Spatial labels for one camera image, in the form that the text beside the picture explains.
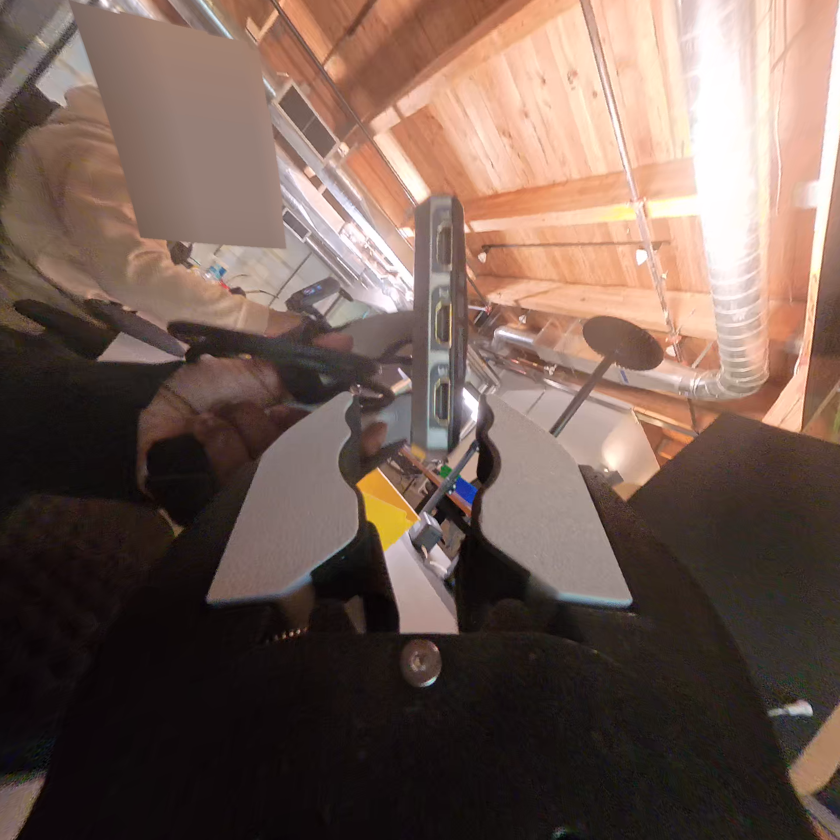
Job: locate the yellow plastic bin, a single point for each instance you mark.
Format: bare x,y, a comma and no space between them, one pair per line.
387,508

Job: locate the grey hdmi switch box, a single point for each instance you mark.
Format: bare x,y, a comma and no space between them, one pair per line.
438,315

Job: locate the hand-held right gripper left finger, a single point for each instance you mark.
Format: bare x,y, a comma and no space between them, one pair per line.
289,512

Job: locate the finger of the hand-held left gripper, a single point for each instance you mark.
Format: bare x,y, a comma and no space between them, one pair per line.
400,423
387,338

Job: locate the silver ventilation duct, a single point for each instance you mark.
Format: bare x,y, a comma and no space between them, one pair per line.
728,197

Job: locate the person's left hand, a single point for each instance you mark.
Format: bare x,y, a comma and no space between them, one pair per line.
223,420

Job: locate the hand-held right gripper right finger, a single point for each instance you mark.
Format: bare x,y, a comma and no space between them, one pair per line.
544,512

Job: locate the person's left forearm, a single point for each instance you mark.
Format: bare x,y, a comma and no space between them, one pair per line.
72,413

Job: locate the black round lamp stand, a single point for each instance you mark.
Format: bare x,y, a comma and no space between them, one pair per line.
623,342

